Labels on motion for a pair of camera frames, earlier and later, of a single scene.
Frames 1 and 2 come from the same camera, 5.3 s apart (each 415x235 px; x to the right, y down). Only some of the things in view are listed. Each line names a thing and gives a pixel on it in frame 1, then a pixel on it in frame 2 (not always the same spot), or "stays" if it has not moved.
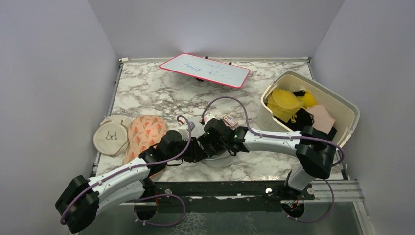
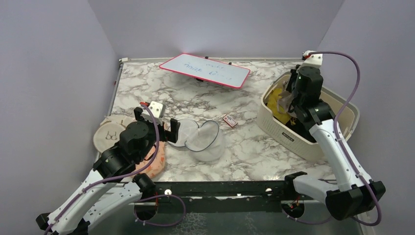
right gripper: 205,140 -> 293,75
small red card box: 230,121 stays
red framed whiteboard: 221,72 stays
